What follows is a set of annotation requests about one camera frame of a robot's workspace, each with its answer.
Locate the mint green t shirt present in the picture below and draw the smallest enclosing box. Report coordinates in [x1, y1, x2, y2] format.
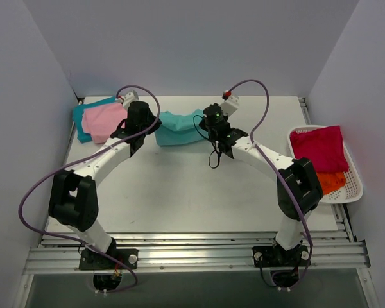
[155, 109, 208, 147]

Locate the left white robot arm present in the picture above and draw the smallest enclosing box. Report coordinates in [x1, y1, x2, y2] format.
[49, 101, 161, 269]

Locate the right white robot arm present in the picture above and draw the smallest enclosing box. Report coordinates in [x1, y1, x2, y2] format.
[199, 102, 323, 265]

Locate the pink folded t shirt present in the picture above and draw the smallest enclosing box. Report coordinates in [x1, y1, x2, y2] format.
[81, 103, 128, 144]

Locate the teal folded t shirt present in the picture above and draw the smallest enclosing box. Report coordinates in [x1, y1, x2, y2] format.
[73, 96, 116, 143]

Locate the magenta t shirt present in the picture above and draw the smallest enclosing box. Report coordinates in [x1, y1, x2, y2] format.
[289, 126, 349, 173]

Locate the orange t shirt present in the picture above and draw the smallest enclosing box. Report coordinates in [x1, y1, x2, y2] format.
[317, 172, 347, 195]

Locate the white plastic basket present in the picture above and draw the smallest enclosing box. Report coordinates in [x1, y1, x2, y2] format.
[287, 125, 363, 204]

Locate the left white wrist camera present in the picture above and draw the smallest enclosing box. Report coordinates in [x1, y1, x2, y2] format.
[115, 90, 139, 109]

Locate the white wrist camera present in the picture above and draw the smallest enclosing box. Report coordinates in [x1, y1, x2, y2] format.
[115, 90, 139, 109]
[221, 90, 240, 117]

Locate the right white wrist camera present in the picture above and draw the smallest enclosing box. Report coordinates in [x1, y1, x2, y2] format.
[221, 90, 240, 117]

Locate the thin black cable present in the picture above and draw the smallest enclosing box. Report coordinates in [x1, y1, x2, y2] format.
[192, 114, 222, 169]

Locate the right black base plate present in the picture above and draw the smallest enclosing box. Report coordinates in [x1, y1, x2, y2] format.
[252, 244, 311, 268]

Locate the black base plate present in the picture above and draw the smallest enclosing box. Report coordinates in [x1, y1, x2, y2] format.
[252, 244, 311, 268]
[78, 247, 139, 271]

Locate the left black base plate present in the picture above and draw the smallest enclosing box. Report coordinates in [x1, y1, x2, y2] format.
[78, 247, 139, 271]

